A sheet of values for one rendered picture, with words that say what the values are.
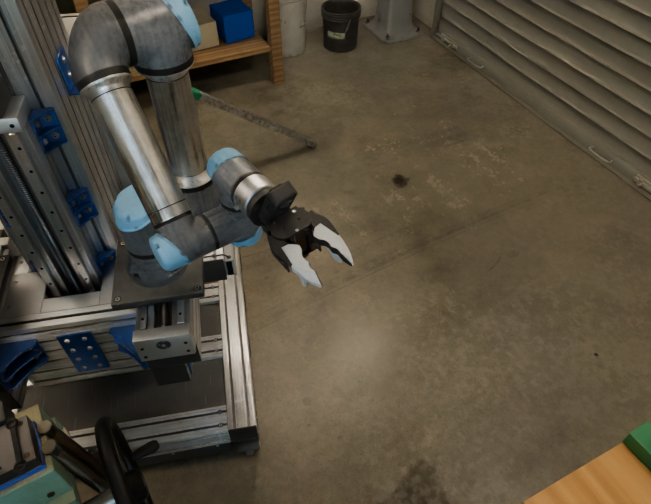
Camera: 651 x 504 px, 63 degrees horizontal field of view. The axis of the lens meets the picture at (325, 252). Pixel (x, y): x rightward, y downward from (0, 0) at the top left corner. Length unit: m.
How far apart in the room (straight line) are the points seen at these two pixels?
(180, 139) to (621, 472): 1.30
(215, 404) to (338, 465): 0.48
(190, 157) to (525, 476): 1.52
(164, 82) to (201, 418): 1.10
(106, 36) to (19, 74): 0.31
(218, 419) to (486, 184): 1.89
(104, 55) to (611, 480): 1.44
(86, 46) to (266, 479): 1.45
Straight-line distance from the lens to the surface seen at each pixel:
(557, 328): 2.44
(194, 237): 1.01
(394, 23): 4.32
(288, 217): 0.87
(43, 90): 1.31
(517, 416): 2.17
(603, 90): 3.33
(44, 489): 1.09
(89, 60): 1.04
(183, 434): 1.82
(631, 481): 1.58
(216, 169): 0.99
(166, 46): 1.08
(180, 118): 1.17
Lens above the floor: 1.84
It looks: 47 degrees down
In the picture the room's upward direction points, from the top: straight up
